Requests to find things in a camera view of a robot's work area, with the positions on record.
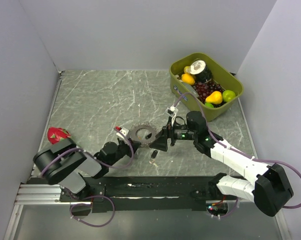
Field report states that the loose black-headed key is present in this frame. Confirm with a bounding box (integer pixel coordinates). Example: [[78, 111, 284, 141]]
[[149, 149, 158, 168]]

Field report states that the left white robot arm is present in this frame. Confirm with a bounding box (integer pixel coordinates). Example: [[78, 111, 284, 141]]
[[33, 138, 141, 201]]

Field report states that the orange fruit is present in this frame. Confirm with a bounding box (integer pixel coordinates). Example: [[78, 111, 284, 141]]
[[181, 73, 196, 86]]

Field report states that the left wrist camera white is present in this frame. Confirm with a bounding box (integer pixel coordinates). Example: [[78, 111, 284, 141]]
[[115, 126, 129, 140]]

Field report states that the black can with white lid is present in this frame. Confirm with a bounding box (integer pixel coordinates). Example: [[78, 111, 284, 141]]
[[189, 59, 213, 83]]

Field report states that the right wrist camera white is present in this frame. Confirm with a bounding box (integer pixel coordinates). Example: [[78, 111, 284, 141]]
[[165, 105, 179, 126]]

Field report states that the aluminium rail frame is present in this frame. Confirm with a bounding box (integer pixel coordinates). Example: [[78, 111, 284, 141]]
[[14, 181, 64, 206]]

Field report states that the olive green plastic bin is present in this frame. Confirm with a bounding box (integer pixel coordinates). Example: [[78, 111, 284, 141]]
[[169, 52, 244, 122]]

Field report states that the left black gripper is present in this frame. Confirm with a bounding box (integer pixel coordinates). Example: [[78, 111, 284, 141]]
[[107, 136, 142, 167]]

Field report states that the red dragon fruit toy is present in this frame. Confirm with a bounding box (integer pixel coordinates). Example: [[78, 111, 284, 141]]
[[47, 127, 71, 145]]

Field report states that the dark red grapes bunch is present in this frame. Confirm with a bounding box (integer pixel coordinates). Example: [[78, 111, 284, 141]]
[[192, 80, 225, 108]]

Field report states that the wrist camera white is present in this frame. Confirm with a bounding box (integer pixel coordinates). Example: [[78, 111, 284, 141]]
[[115, 126, 129, 140], [165, 105, 179, 126]]

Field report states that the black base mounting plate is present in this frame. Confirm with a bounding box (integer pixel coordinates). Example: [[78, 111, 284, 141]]
[[59, 176, 225, 213]]

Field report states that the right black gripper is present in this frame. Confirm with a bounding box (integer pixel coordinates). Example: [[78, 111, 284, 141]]
[[149, 116, 197, 152]]

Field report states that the green lime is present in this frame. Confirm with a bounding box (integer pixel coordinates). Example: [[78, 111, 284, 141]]
[[222, 90, 236, 103]]

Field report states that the yellow pear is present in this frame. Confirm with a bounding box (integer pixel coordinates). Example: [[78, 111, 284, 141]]
[[205, 91, 223, 105]]

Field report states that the large metal keyring with keys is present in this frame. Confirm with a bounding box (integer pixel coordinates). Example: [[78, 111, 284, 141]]
[[128, 122, 157, 147]]

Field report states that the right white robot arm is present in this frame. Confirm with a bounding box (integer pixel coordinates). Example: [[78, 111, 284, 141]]
[[146, 111, 294, 217]]

